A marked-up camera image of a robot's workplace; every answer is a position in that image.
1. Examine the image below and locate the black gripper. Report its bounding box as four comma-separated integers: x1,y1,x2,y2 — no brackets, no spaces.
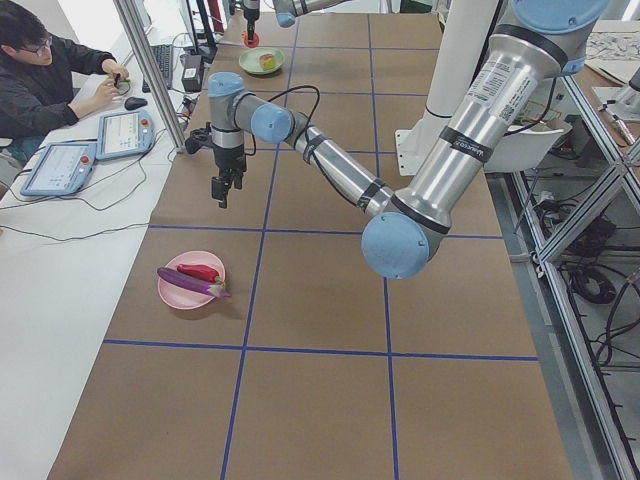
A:
185,128,246,208

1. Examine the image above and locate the red chili pepper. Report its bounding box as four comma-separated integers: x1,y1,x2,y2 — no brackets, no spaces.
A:
177,264,223,283

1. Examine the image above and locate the purple eggplant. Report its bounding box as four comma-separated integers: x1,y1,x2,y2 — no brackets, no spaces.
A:
157,267,231,298

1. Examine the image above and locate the halved peach slice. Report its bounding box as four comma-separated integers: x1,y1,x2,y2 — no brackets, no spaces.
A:
259,53,278,71

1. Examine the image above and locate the red peach fruit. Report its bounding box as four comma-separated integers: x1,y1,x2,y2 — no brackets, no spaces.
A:
242,31,260,48

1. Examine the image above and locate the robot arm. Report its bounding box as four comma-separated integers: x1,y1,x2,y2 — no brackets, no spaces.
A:
185,1,606,279
227,0,345,30

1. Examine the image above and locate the far teach pendant tablet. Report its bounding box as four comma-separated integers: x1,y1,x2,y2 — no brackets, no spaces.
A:
96,110,155,161

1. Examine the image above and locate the teach pendant tablet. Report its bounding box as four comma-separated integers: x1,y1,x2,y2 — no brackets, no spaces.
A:
20,142,97,197
96,110,155,161

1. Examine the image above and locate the pink plate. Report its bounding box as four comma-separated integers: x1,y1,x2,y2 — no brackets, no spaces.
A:
157,250,226,310

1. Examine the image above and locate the black computer mouse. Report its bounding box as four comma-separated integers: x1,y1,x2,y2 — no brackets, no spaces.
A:
124,97,148,111

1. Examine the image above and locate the black power adapter box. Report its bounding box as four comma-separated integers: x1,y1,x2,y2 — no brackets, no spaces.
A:
181,55,203,93

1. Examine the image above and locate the light green plate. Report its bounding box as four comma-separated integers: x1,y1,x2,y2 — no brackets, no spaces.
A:
238,47,285,76

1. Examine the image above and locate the black keyboard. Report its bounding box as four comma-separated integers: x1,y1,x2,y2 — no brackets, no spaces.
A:
144,44,174,90

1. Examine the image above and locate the near teach pendant tablet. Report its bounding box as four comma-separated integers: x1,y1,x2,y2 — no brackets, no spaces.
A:
20,142,97,197

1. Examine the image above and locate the seated person in black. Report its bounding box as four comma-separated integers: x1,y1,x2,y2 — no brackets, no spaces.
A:
1,1,129,166

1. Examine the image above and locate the white plastic chair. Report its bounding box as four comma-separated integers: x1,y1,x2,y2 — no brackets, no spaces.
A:
484,119,572,173

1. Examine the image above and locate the aluminium frame post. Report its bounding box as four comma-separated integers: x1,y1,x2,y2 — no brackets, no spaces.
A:
113,0,185,153

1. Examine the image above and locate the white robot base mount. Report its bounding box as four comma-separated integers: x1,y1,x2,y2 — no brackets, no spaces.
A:
395,0,507,176

